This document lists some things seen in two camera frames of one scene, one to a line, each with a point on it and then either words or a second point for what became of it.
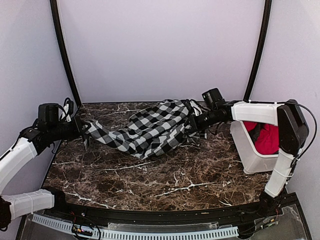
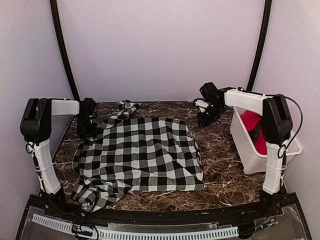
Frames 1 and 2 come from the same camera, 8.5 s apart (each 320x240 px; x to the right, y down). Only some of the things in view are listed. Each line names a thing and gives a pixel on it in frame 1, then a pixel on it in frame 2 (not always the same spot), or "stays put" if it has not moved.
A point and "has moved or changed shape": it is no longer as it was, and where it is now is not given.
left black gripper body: [74, 131] to [86, 128]
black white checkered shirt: [156, 129] has moved or changed shape
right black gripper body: [194, 128] to [212, 114]
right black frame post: [267, 12] stays put
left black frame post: [55, 14] stays put
